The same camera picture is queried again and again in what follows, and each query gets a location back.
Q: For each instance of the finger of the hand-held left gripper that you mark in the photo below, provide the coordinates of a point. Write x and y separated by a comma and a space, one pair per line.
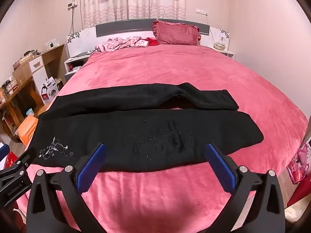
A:
26, 157
3, 150

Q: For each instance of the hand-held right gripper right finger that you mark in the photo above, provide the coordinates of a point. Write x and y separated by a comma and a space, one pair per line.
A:
221, 172

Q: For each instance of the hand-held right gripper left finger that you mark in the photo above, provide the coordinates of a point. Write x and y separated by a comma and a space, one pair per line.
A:
90, 172

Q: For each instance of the black pants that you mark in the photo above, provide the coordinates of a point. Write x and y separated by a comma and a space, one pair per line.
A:
145, 131

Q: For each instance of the white and red cardboard box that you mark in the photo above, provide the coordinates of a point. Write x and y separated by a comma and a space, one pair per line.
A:
49, 91

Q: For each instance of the pink plastic bag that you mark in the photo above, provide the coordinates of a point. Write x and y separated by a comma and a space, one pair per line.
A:
300, 165

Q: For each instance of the wooden shelf cabinet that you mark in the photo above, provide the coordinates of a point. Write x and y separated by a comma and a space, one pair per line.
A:
21, 72

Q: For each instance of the white cabinet door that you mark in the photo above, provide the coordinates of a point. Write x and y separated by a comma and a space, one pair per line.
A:
40, 75

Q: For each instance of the white open nightstand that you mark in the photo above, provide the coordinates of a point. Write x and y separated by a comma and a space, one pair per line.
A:
73, 63

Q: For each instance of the pink bed blanket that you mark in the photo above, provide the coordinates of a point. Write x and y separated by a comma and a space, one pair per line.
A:
170, 70

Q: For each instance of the charger on cabinet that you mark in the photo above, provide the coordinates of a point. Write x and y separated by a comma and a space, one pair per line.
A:
51, 44

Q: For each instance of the pink floral garment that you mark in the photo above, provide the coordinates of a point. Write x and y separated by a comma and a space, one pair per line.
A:
119, 43

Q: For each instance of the red cloth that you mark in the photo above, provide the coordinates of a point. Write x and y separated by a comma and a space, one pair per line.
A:
152, 41

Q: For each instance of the pink ruffled pillow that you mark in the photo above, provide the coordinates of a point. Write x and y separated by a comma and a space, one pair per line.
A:
177, 34

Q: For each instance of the grey and white headboard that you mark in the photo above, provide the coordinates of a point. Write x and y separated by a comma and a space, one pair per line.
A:
121, 28

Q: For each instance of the printed white curtain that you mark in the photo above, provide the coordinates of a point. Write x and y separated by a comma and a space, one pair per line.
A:
133, 2

